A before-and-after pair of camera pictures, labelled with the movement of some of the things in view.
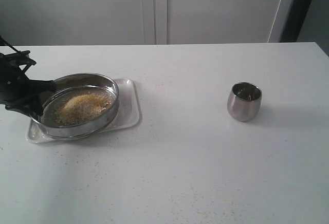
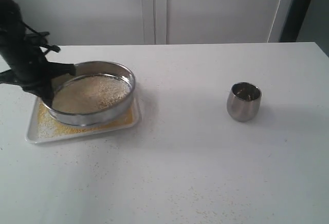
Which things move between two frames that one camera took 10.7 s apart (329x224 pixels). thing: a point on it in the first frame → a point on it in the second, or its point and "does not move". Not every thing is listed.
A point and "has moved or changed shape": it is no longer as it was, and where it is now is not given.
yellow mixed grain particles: [82, 108] has moved or changed shape
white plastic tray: [128, 114] → [42, 128]
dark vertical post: [298, 8] does not move
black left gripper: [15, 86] → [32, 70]
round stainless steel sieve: [81, 104] has moved or changed shape
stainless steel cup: [244, 100] does not move
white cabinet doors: [68, 11] does not move
